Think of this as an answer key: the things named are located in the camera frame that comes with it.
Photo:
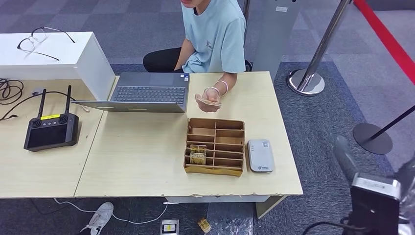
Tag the person's left hand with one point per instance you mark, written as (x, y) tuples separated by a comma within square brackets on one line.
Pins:
[(209, 107)]

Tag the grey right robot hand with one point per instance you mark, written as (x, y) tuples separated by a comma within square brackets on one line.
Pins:
[(345, 159)]

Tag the cardboard card organizer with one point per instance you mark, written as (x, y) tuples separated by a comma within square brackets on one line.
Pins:
[(227, 141)]

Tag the gold hotel key card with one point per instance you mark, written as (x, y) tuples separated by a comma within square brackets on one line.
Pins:
[(204, 225), (197, 159), (198, 149)]

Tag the person's left forearm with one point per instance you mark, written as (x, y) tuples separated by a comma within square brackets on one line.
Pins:
[(228, 78)]

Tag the person's right forearm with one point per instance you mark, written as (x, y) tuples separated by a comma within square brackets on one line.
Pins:
[(186, 55)]

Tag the grey card reader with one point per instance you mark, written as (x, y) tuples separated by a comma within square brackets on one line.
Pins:
[(260, 155)]

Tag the person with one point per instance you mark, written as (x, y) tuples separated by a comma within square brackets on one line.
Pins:
[(214, 35)]

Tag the clear plastic hand cover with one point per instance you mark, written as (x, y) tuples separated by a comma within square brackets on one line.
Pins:
[(408, 194)]

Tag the grey open laptop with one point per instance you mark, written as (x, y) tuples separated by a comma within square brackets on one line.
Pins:
[(149, 94)]

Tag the pale wooden desk leg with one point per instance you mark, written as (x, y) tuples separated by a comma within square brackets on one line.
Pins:
[(267, 206)]

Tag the clear bubble wrap sheet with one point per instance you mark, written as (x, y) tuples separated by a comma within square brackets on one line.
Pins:
[(230, 220)]

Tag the white box shelf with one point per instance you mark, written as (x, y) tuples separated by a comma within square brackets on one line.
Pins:
[(97, 74)]

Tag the small device with yellow label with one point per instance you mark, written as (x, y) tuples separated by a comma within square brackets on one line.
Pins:
[(169, 227)]

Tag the red barrier belt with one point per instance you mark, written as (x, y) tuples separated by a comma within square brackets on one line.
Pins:
[(385, 35)]

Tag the white sneaker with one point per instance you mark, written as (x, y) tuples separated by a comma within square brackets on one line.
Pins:
[(99, 217)]

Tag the black remote controller with antennas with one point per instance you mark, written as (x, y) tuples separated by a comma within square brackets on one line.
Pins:
[(48, 136)]

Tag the small grey adapter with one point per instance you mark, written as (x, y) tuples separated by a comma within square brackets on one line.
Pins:
[(38, 91)]

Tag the black-rimmed eyeglasses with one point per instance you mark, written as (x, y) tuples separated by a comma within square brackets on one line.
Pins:
[(39, 35)]

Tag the black stanchion post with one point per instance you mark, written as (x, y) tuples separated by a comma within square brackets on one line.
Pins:
[(373, 139)]

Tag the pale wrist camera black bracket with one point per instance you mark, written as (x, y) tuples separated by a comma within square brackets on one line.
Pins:
[(373, 211)]

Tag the chrome stanchion post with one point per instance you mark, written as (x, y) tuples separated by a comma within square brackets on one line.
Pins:
[(306, 81)]

